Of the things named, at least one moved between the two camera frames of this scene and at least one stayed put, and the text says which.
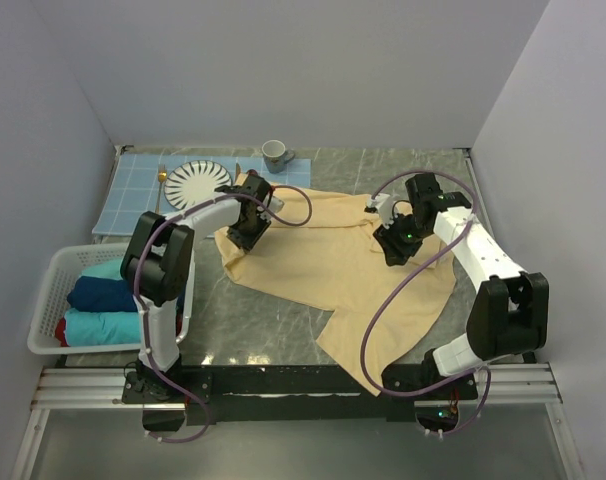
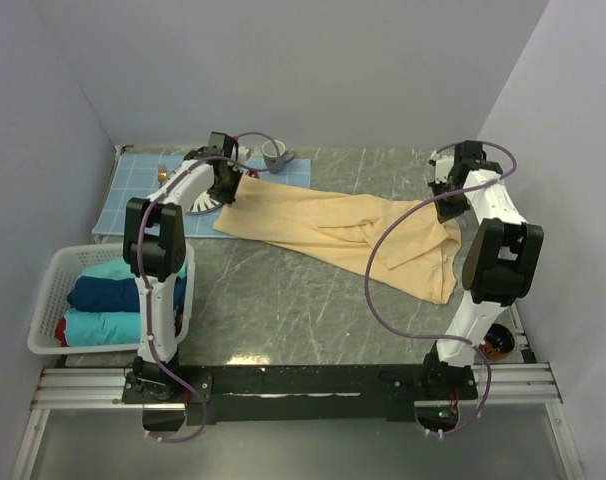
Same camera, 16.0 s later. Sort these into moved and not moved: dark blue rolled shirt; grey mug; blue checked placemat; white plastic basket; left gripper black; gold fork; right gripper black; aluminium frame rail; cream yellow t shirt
Moved: left gripper black; cream yellow t shirt; right gripper black
Not moved: blue checked placemat; aluminium frame rail; dark blue rolled shirt; grey mug; white plastic basket; gold fork
